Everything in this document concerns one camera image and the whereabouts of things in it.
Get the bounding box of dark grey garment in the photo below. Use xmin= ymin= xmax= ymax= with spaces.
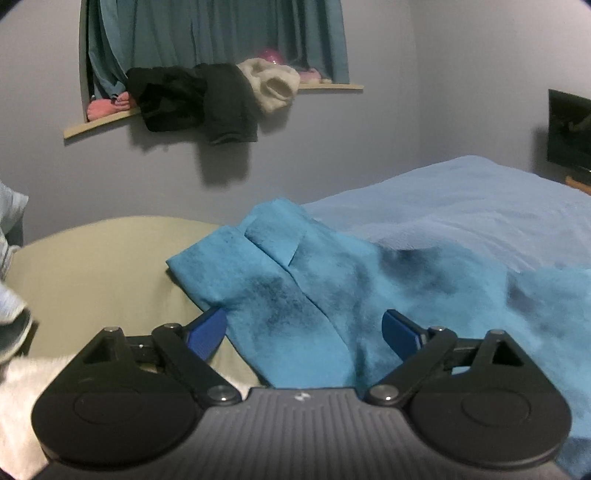
xmin=198 ymin=63 xmax=259 ymax=146

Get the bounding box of beige pillow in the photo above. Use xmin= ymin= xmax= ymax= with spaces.
xmin=4 ymin=216 xmax=269 ymax=389

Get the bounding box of light blue bed blanket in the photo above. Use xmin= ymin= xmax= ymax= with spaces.
xmin=300 ymin=156 xmax=591 ymax=278

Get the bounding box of wooden window sill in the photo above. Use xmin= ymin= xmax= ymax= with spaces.
xmin=64 ymin=83 xmax=365 ymax=139

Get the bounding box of white fluffy cloth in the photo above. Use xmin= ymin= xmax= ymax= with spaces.
xmin=0 ymin=354 xmax=80 ymax=480

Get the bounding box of turquoise garment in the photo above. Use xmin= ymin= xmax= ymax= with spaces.
xmin=166 ymin=198 xmax=591 ymax=478

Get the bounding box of teal curtain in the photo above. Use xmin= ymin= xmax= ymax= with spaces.
xmin=85 ymin=0 xmax=350 ymax=100

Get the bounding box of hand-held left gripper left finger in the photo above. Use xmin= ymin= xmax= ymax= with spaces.
xmin=74 ymin=307 xmax=242 ymax=408

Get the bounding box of black garment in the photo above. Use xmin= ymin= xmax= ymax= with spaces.
xmin=126 ymin=65 xmax=208 ymax=134

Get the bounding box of pink round object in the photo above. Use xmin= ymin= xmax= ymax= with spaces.
xmin=256 ymin=46 xmax=285 ymax=66

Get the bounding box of pink folded cloth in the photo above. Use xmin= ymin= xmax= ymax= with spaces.
xmin=87 ymin=91 xmax=137 ymax=123

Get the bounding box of pale blue striped cloth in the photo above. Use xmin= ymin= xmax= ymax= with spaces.
xmin=0 ymin=181 xmax=34 ymax=365

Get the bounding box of pale pink cloth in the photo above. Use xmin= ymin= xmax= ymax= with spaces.
xmin=295 ymin=68 xmax=333 ymax=85

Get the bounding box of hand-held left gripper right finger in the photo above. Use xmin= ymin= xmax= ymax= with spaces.
xmin=364 ymin=309 xmax=537 ymax=408

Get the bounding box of black television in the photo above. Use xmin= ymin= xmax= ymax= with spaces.
xmin=547 ymin=89 xmax=591 ymax=174

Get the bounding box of cream garment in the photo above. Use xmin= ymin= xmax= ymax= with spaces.
xmin=237 ymin=58 xmax=301 ymax=116

